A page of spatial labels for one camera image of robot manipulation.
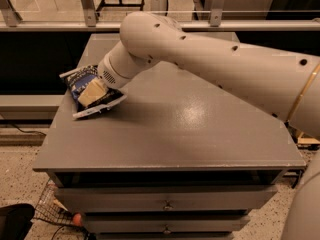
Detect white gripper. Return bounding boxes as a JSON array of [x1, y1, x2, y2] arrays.
[[78, 41, 158, 107]]

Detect blue vinegar chip bag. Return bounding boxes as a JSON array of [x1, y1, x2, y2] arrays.
[[59, 65, 127, 119]]

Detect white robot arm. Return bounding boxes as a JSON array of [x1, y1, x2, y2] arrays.
[[80, 12, 320, 139]]

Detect black stand in background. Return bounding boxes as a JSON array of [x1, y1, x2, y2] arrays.
[[96, 0, 145, 13]]

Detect grey drawer cabinet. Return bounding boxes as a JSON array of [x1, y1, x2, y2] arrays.
[[32, 32, 307, 240]]

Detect metal railing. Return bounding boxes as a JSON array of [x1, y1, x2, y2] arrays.
[[0, 0, 320, 32]]

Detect small orange ball on floor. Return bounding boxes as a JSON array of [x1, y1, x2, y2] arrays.
[[72, 213, 82, 227]]

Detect black object bottom left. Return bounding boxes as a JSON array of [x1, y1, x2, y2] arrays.
[[0, 203, 35, 240]]

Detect wire basket on floor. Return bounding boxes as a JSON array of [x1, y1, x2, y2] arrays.
[[34, 180, 76, 228]]

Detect wooden frame at right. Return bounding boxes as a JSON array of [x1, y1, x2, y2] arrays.
[[295, 130, 320, 149]]

